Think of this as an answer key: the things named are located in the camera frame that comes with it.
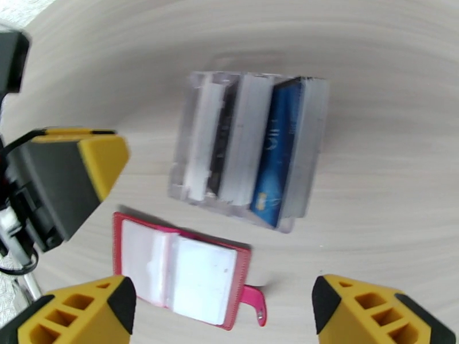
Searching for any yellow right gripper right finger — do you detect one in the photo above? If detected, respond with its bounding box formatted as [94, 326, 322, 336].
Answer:
[311, 274, 458, 344]

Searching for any red leather card holder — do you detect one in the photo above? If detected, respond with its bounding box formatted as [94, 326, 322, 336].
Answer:
[112, 211, 269, 333]

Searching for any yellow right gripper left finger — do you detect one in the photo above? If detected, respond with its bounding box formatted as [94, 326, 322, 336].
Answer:
[17, 275, 138, 344]

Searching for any blue VIP card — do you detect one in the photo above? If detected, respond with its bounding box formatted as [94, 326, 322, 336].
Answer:
[250, 77, 304, 228]

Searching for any black card white print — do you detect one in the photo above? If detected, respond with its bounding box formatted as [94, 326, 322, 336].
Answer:
[207, 91, 236, 198]

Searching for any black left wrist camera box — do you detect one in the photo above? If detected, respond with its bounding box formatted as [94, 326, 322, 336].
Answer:
[0, 28, 32, 95]

